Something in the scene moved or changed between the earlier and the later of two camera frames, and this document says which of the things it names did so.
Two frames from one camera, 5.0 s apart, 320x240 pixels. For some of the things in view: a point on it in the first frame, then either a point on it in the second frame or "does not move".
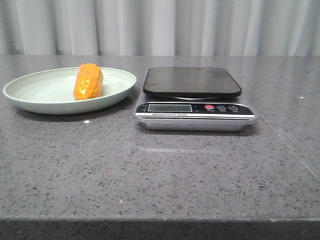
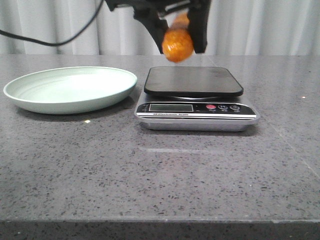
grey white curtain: (288, 28) does not move
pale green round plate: (51, 92) does not move
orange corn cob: (88, 82) to (178, 41)
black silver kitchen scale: (203, 99) does not move
